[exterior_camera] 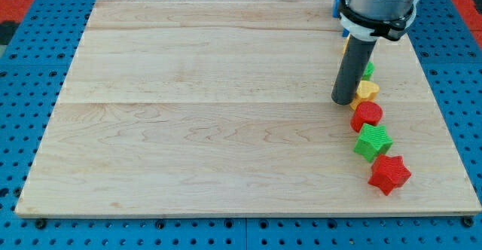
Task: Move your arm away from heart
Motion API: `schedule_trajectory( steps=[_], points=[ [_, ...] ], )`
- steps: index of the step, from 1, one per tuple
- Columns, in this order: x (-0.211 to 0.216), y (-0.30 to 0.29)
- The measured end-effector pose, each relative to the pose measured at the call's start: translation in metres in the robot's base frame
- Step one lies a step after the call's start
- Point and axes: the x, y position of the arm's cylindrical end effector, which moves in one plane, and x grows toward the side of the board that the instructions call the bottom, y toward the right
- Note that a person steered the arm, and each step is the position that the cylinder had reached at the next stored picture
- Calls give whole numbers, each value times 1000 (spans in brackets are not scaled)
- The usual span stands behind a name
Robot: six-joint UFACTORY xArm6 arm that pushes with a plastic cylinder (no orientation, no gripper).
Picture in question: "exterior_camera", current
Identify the blue block at arm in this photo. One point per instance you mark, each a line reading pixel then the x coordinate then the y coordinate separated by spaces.
pixel 336 15

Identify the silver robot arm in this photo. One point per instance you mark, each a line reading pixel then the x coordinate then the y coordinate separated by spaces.
pixel 368 20

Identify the yellow heart block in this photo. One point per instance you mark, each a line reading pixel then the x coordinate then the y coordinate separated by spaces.
pixel 366 91

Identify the wooden board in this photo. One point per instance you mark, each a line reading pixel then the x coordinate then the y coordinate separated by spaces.
pixel 222 108

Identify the red cylinder block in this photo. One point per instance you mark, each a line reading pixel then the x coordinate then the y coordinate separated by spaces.
pixel 366 112

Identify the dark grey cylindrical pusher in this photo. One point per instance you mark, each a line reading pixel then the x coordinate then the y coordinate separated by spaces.
pixel 352 68

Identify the green block behind pusher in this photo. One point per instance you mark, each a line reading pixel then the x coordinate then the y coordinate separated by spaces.
pixel 369 70

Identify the green star block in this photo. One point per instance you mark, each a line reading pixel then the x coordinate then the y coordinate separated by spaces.
pixel 372 141

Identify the red star block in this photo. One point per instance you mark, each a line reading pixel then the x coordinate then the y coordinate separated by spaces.
pixel 388 173

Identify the blue perforated table plate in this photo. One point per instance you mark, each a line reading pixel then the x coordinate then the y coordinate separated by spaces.
pixel 32 72

